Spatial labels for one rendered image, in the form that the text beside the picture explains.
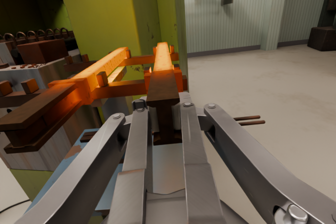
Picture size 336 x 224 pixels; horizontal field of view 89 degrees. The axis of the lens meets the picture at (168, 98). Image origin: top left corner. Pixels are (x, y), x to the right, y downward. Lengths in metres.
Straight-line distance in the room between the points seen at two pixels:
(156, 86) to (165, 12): 0.95
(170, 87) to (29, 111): 0.13
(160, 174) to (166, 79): 0.31
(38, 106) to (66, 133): 0.54
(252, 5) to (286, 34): 1.26
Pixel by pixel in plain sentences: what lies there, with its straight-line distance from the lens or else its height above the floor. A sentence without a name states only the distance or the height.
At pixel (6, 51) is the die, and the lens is 0.81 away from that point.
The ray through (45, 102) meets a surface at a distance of 0.20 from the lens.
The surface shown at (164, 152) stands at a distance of 0.50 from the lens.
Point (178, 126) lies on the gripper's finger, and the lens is 0.15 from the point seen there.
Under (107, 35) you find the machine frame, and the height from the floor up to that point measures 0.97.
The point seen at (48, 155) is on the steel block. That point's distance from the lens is 0.87.
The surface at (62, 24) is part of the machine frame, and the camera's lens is 1.24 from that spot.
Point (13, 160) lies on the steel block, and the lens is 1.03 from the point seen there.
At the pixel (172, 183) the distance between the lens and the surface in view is 0.43.
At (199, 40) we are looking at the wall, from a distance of 4.65.
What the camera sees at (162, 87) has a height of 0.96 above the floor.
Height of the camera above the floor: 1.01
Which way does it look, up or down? 25 degrees down
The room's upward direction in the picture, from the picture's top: 6 degrees counter-clockwise
